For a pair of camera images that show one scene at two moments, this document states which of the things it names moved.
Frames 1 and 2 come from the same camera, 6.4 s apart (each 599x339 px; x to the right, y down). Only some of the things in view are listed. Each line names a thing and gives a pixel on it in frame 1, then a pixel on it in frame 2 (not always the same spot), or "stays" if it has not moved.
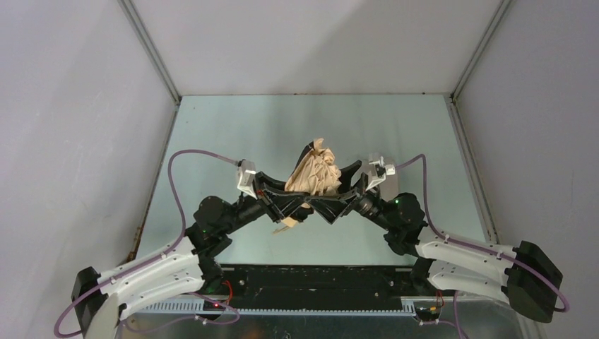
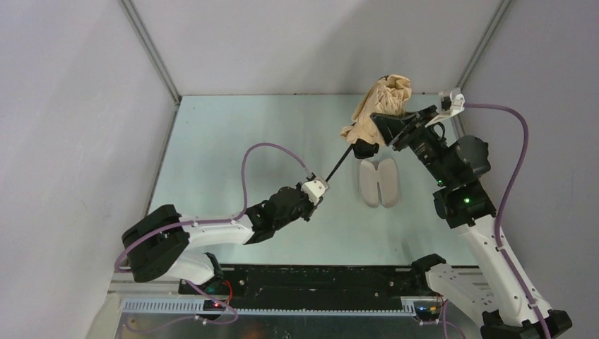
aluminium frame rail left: (150, 48) stays
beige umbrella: (314, 172) → (386, 95)
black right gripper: (354, 195) → (405, 129)
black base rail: (317, 287) stays
